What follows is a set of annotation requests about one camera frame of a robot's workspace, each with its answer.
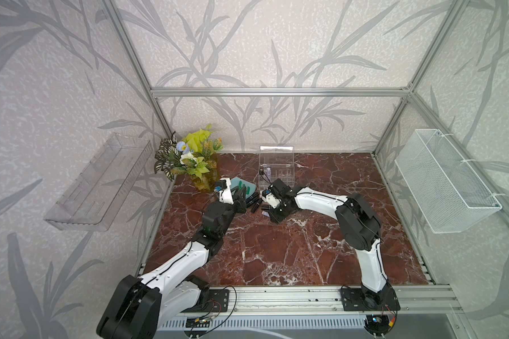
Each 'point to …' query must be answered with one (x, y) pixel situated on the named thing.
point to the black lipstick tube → (256, 205)
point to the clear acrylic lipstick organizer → (276, 162)
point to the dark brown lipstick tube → (261, 172)
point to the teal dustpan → (250, 187)
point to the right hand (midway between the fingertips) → (273, 215)
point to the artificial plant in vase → (195, 155)
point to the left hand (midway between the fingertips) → (244, 187)
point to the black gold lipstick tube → (254, 198)
